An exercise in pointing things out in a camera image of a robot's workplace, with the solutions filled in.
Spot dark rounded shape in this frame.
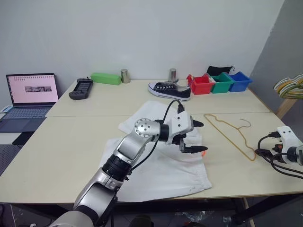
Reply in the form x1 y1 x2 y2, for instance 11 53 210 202
131 214 152 227

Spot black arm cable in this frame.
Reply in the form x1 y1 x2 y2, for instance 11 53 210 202
126 100 185 175
256 131 303 181

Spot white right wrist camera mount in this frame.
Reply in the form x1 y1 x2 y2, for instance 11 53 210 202
276 126 303 164

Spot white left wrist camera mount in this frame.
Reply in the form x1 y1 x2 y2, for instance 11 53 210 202
164 110 195 146

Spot black drawstring pouch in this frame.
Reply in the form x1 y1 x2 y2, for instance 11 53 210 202
206 65 235 77

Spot silver robot torso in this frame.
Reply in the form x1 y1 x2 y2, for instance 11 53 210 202
46 210 97 227

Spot white shorts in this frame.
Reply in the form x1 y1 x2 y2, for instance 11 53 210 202
98 100 213 203

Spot green rectangular box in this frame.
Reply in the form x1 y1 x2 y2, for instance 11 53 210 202
90 72 122 86

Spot gold wire hanger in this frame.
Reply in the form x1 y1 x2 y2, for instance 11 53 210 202
204 113 258 162

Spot black canvas sneaker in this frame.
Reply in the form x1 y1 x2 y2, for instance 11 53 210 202
148 81 192 102

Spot wooden table leg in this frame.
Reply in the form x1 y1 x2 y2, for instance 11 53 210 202
241 197 257 227

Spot black handheld controller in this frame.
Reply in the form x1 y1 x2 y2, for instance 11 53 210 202
68 77 94 101

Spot bundle of coloured hangers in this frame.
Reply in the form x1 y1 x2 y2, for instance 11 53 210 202
273 74 303 99

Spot blue plastic bin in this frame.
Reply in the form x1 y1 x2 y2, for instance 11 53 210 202
228 71 253 93

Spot green plastic bin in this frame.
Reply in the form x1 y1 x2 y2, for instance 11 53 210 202
210 72 235 94

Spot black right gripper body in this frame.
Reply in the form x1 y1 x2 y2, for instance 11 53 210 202
272 142 285 156

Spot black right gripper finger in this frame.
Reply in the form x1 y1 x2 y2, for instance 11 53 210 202
255 148 275 157

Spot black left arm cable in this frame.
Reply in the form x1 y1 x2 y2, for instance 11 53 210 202
126 100 185 175

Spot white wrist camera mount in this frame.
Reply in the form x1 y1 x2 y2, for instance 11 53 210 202
276 126 303 164
164 110 195 146

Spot silver metal cup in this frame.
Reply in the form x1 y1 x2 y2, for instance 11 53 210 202
168 68 179 82
120 68 132 84

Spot black flat mat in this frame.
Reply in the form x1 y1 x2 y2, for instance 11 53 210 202
11 131 34 146

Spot red plastic bin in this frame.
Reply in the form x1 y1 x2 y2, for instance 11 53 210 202
190 73 215 96

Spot grey perforated board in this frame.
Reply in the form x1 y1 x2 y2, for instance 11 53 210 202
0 143 23 177

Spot black table frame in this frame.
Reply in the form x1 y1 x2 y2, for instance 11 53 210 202
0 197 303 227

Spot wooden stand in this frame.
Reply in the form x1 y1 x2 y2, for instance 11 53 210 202
275 96 299 120

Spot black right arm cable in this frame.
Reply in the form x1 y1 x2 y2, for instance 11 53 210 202
256 131 303 181

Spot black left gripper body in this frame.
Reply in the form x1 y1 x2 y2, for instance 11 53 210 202
171 131 190 152

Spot open blue laptop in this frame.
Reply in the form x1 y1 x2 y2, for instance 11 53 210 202
0 72 60 133

